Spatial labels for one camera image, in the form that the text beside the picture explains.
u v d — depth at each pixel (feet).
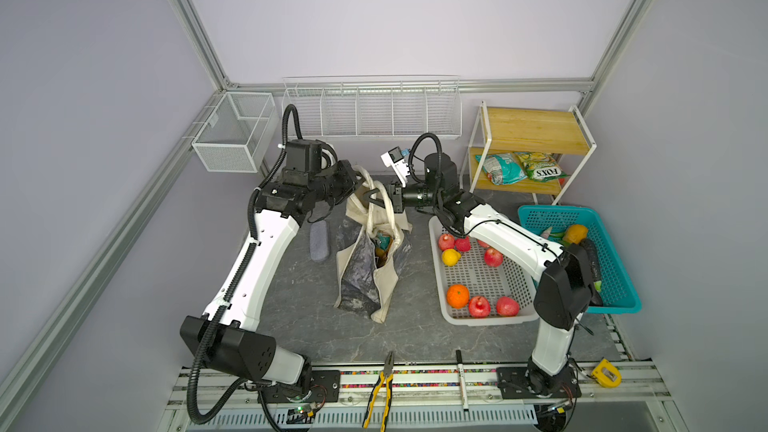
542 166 3.19
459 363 2.52
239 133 3.34
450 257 3.00
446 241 3.15
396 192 2.11
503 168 3.16
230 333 1.29
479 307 2.66
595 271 2.92
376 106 3.17
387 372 2.48
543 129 2.87
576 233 3.15
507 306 2.64
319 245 3.23
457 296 2.71
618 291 2.72
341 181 2.07
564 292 1.52
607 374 2.42
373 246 2.29
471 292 2.91
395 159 2.19
